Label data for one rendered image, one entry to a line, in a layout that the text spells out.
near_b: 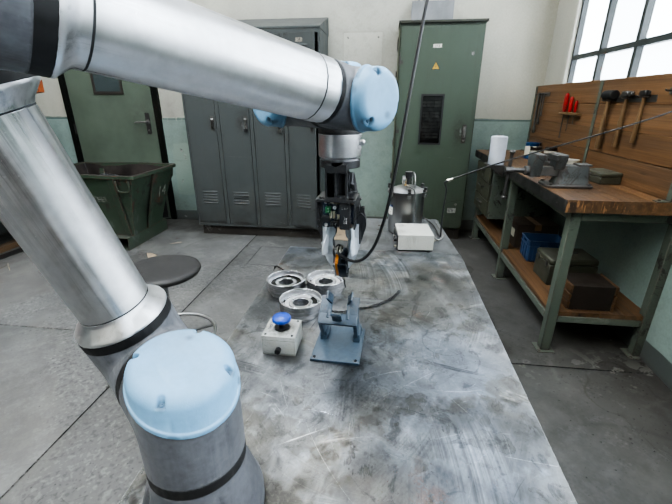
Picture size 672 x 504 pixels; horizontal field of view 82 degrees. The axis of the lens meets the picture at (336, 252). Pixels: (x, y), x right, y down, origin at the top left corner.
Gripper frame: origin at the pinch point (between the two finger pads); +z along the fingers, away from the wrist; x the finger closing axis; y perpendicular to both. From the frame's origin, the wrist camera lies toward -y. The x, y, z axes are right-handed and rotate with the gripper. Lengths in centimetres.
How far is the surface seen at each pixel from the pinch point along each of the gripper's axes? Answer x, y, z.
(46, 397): -146, -47, 100
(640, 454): 110, -59, 99
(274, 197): -110, -282, 58
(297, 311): -11.1, -5.3, 16.2
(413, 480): 15.2, 31.1, 19.6
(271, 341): -13.2, 7.1, 16.4
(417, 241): 19, -87, 26
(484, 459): 25.6, 25.9, 19.6
